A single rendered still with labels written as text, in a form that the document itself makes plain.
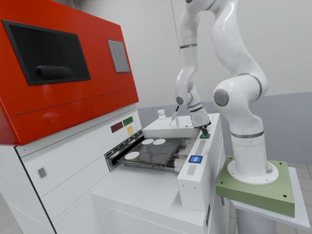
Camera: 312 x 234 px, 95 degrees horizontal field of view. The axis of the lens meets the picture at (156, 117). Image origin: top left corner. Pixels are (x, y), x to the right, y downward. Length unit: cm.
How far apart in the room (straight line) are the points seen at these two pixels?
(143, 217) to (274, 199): 52
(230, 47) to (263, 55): 158
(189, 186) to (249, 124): 33
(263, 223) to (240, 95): 57
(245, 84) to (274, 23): 167
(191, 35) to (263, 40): 149
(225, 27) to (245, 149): 47
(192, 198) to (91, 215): 62
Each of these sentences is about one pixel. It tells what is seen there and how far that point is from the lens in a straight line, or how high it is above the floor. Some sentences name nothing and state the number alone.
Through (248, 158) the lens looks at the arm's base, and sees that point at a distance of 71.
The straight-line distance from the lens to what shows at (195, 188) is 63.
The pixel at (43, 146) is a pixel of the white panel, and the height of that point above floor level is 118.
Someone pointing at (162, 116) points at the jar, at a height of 100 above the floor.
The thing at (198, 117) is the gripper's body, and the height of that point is 110.
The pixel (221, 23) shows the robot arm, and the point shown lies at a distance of 67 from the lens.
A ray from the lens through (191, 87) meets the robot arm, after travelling 84.
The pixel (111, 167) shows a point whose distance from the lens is 105.
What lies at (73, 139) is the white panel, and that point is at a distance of 88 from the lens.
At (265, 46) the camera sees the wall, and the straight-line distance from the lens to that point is 221.
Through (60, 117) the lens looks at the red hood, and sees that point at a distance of 80.
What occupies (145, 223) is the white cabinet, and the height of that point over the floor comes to 74.
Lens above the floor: 134
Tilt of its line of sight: 13 degrees down
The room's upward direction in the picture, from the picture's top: 13 degrees counter-clockwise
